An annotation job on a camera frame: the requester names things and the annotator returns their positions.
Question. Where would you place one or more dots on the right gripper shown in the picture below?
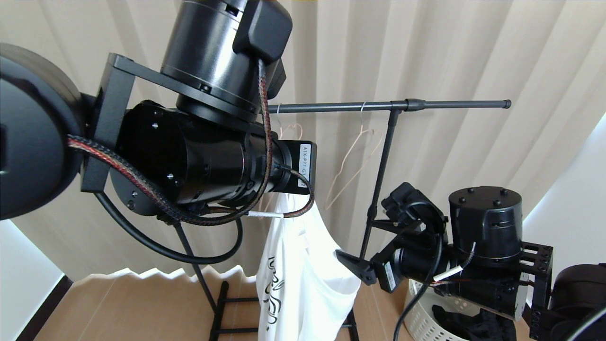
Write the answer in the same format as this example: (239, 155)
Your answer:
(473, 289)

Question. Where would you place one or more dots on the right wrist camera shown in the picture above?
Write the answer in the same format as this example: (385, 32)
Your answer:
(412, 203)

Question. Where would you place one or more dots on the beige curtain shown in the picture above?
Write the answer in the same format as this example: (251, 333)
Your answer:
(426, 47)

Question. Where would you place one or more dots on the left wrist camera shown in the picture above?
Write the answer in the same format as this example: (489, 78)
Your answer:
(277, 80)

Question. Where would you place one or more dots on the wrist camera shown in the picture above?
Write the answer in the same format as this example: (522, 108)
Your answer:
(277, 80)
(412, 203)

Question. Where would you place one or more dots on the white printed t-shirt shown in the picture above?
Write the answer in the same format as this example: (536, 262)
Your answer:
(293, 265)

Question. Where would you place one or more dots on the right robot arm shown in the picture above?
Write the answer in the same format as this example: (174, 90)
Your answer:
(483, 222)

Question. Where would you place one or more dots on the black garment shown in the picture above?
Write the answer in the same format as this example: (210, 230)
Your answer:
(473, 327)

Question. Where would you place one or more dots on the white laundry basket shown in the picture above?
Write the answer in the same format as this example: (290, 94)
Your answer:
(421, 317)

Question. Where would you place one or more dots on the pink clothes hanger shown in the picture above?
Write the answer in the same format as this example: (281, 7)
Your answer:
(361, 124)
(279, 116)

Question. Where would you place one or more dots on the black clothes rack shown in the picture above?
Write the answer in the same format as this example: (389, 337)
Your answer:
(331, 107)

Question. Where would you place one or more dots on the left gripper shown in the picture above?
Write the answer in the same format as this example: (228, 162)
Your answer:
(199, 161)

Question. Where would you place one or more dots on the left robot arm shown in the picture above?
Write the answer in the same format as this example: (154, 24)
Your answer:
(28, 132)

